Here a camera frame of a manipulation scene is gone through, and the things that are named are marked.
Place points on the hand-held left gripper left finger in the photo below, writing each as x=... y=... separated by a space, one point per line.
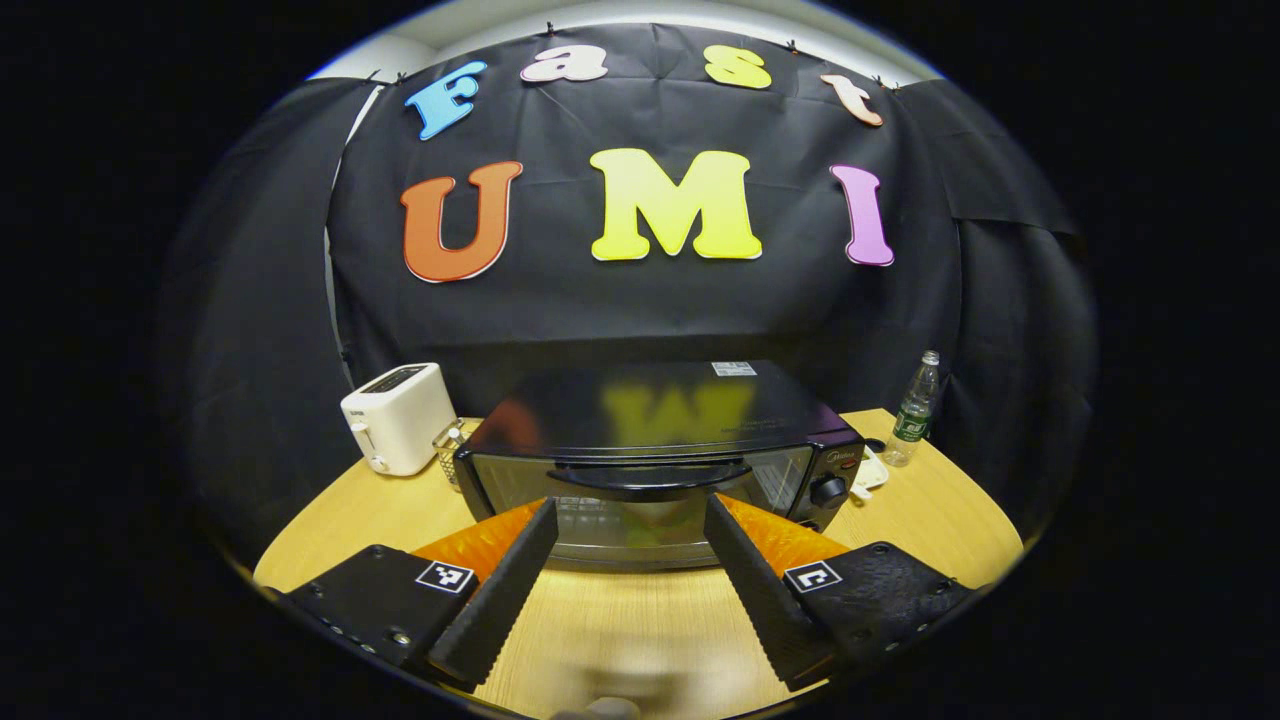
x=505 y=595

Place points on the black electric oven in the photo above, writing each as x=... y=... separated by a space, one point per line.
x=650 y=410

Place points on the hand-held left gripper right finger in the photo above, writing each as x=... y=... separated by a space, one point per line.
x=755 y=595

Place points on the clear plastic water bottle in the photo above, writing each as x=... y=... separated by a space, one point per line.
x=914 y=415

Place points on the white toaster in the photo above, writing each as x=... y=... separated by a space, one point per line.
x=400 y=415

